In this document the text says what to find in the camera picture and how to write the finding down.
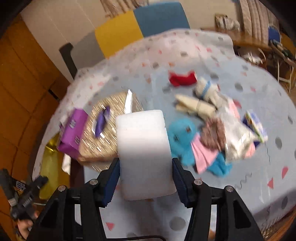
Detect pink towel blue band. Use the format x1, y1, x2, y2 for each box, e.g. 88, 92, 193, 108
226, 98, 258, 161

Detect white plastic snack packet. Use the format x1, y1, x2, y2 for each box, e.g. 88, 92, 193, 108
217, 98, 258, 163

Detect white foam sponge block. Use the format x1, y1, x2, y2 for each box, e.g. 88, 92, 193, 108
115, 110, 176, 200

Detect green white tissue pack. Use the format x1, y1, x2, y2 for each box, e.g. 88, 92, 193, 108
243, 110, 268, 147

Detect gold metal tin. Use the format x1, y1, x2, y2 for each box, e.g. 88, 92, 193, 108
39, 133, 70, 200

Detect gold ornate tissue box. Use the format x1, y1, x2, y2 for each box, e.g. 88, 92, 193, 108
77, 90, 144, 172

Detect pink cloth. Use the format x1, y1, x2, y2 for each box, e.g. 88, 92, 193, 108
191, 133, 219, 174

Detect purple cardboard box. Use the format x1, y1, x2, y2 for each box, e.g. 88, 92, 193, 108
57, 108, 88, 159

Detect brown patterned scrunchie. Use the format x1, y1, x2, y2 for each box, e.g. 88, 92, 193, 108
200, 118, 226, 151

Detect blue plush toy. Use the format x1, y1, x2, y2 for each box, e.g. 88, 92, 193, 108
167, 118, 232, 177

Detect cream rolled cloth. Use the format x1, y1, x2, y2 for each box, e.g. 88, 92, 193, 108
175, 94, 216, 121

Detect white sock blue stripe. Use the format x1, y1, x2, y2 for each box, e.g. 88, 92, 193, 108
194, 77, 228, 109

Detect white folding stool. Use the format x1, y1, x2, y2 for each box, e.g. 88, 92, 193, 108
269, 39, 296, 93

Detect red knitted sock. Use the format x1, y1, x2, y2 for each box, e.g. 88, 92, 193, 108
169, 71, 197, 87

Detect white handbag under desk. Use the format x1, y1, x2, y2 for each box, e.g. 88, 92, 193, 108
238, 47, 266, 65

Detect wooden desk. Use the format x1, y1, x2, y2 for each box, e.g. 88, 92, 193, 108
201, 27, 273, 53

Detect blue folding chair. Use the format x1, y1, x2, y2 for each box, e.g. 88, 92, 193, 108
268, 24, 281, 43

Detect bottles and boxes on desk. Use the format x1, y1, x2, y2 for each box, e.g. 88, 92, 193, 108
215, 14, 241, 32

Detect right patterned curtain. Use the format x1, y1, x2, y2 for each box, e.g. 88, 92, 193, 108
238, 0, 279, 44

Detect patterned curtain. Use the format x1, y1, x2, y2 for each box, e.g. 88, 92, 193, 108
100, 0, 149, 18
238, 0, 279, 44

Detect grey yellow blue sofa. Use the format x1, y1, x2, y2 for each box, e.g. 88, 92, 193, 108
59, 1, 190, 78

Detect left patterned curtain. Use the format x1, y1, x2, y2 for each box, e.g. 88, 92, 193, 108
100, 0, 149, 18

